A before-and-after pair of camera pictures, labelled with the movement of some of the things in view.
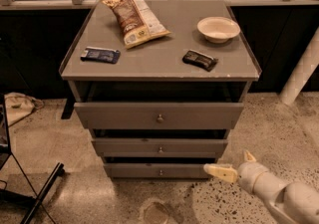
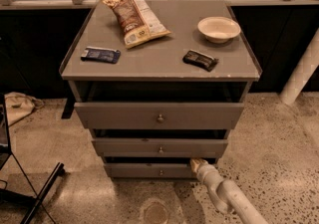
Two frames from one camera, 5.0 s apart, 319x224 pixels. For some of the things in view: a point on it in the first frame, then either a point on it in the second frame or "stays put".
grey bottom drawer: [157, 170] stays put
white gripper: [248, 176] -> [205, 170]
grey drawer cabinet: [159, 82] stays put
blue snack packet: [102, 55] stays put
